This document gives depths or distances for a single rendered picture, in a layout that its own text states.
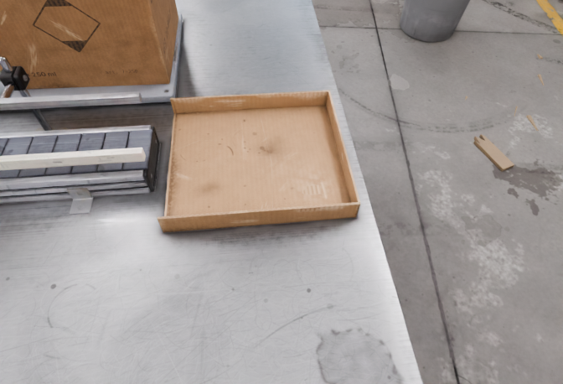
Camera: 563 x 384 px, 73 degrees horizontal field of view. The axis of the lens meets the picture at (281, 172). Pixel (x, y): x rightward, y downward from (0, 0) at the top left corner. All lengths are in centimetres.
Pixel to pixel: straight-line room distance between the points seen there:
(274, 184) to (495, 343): 112
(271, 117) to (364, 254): 31
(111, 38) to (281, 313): 54
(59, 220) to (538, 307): 153
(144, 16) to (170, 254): 40
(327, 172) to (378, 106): 144
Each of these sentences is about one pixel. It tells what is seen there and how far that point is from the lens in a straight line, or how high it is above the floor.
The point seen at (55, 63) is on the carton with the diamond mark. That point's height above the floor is 91.
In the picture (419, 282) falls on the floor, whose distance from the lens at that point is 155.
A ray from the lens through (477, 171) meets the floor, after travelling 195.
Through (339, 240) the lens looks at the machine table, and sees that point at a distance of 60.
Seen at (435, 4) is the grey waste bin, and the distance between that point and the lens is 251.
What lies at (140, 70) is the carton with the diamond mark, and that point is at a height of 89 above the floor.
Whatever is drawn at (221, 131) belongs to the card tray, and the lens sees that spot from 72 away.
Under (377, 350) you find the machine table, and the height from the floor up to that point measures 83.
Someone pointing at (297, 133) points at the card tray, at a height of 83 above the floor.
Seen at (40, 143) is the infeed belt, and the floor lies 88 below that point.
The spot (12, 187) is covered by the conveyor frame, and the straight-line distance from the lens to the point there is 71.
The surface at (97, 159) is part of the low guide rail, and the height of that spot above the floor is 91.
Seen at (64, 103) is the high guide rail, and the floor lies 96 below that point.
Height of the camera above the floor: 135
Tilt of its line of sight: 52 degrees down
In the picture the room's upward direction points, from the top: 2 degrees clockwise
